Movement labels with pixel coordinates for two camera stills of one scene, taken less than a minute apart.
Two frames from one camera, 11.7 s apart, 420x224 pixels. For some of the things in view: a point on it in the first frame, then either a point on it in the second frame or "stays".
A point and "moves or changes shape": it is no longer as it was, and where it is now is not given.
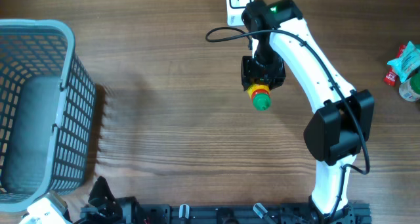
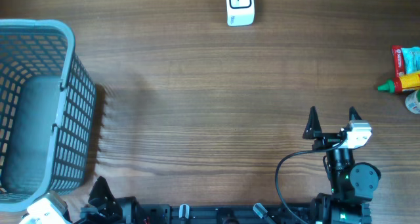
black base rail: [222, 213] stays
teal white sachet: [405, 65] moves or changes shape
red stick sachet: [390, 79] to [400, 64]
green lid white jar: [409, 89] to [413, 102]
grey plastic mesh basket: [47, 109] stays
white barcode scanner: [236, 0] stays
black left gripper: [111, 209] stays
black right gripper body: [272, 71] to [327, 141]
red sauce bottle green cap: [260, 94] to [392, 85]
